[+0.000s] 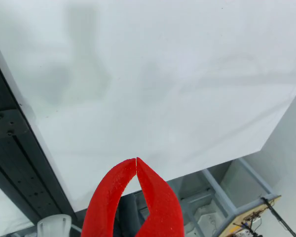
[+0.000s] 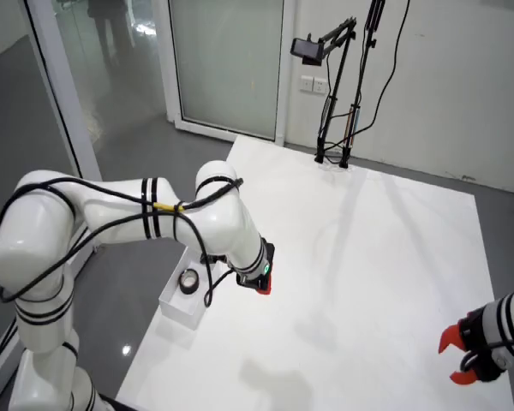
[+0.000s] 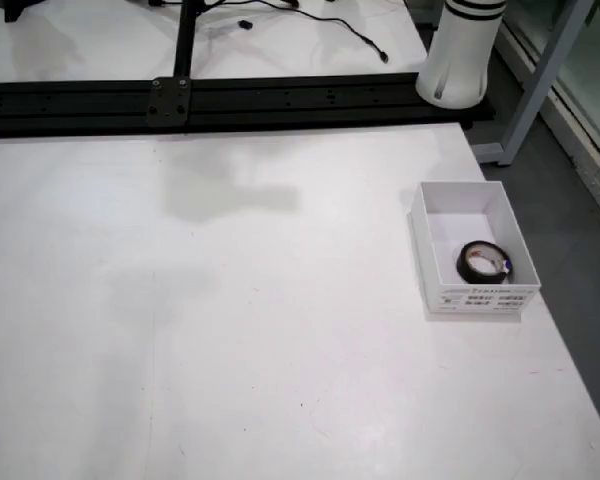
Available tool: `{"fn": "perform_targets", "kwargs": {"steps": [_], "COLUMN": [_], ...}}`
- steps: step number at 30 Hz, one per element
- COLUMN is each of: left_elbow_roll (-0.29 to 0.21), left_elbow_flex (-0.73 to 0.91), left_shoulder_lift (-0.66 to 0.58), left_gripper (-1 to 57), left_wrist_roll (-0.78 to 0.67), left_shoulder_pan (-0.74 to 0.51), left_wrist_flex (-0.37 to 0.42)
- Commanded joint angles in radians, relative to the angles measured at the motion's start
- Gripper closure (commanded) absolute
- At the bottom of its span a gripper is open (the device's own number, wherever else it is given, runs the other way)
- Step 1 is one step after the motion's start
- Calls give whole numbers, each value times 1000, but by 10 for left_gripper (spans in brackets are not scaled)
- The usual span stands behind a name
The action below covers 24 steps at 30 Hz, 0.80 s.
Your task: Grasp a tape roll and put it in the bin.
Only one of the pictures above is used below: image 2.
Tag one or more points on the black phone camera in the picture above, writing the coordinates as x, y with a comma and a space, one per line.
306, 49

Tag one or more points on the dark-clothed person legs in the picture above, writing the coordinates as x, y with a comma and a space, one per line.
111, 30

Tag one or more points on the white rectangular bin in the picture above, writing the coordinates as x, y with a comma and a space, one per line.
175, 305

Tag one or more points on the white six-joint robot arm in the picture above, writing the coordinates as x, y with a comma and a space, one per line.
111, 214

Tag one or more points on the white wall socket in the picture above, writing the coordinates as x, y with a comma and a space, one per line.
320, 85
307, 83

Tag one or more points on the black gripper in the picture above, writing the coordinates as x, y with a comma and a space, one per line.
248, 282
482, 342

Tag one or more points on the gray metal partition frame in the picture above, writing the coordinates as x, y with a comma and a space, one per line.
70, 107

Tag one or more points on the frosted glass door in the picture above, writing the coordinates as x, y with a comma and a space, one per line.
227, 60

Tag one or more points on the black vinyl electrical tape roll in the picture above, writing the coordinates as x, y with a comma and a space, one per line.
189, 291

